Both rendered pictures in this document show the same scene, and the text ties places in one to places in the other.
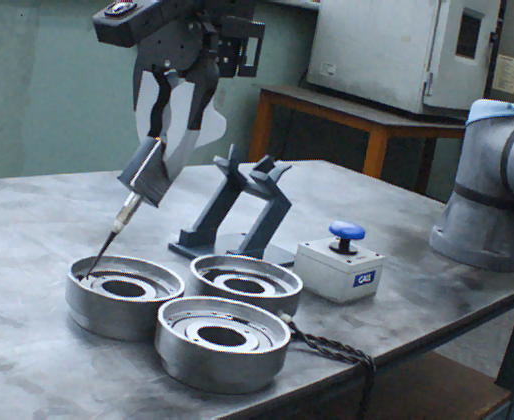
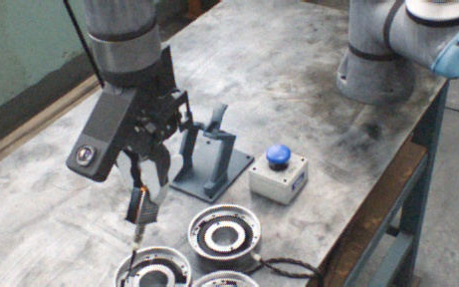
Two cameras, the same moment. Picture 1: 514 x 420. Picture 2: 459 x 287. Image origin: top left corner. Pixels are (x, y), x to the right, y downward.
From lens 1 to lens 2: 41 cm
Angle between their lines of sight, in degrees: 25
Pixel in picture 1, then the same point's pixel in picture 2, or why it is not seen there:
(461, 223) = (358, 76)
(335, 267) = (277, 185)
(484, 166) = (369, 35)
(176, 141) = (155, 191)
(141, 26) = (106, 166)
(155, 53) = not seen: hidden behind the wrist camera
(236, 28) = (168, 112)
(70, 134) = not seen: outside the picture
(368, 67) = not seen: outside the picture
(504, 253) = (397, 89)
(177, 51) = (133, 143)
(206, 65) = (158, 153)
